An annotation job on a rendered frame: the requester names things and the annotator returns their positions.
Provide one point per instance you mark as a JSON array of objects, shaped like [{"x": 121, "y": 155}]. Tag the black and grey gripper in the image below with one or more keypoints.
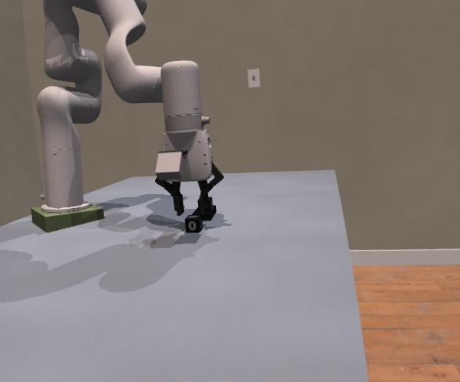
[{"x": 198, "y": 165}]

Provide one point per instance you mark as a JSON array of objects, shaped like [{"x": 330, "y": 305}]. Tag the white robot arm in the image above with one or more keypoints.
[{"x": 60, "y": 107}]

